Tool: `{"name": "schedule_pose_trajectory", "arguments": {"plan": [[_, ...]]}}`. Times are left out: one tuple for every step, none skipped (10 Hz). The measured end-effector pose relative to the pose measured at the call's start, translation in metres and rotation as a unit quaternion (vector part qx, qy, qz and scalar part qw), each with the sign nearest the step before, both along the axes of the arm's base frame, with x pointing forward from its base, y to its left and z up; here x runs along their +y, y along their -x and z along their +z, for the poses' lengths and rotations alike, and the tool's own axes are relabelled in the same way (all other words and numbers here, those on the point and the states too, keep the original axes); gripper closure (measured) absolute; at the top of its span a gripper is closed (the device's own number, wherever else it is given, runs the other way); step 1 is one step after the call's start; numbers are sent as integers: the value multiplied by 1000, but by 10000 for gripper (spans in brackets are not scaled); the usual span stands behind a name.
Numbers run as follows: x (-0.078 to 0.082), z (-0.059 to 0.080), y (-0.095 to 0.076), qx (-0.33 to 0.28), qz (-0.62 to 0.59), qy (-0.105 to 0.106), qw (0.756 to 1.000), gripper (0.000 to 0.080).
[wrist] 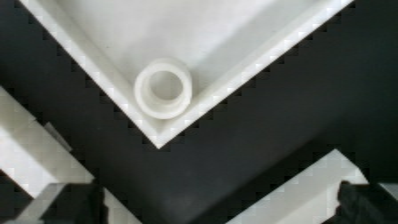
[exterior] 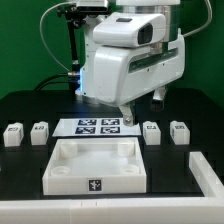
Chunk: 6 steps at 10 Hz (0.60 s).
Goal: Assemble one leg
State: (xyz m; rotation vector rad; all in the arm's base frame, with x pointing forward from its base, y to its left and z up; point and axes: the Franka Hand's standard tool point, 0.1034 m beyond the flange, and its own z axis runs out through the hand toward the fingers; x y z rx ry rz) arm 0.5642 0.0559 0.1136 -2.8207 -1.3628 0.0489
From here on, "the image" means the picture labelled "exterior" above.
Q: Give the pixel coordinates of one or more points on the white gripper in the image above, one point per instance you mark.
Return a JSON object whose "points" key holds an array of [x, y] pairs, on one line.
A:
{"points": [[122, 75]]}

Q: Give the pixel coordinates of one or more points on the white square table top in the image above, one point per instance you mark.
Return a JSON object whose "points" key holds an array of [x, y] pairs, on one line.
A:
{"points": [[95, 166]]}

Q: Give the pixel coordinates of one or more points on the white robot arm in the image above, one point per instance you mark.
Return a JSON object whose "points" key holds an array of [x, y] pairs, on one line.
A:
{"points": [[168, 8]]}

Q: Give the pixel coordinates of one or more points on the white sheet with markers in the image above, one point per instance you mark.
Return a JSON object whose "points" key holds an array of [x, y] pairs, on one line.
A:
{"points": [[94, 127]]}

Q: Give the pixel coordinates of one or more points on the white L-shaped obstacle fence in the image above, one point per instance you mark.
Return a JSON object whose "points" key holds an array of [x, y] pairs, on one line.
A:
{"points": [[207, 209]]}

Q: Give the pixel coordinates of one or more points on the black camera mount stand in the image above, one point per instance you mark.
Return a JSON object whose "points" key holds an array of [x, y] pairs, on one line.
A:
{"points": [[76, 13]]}

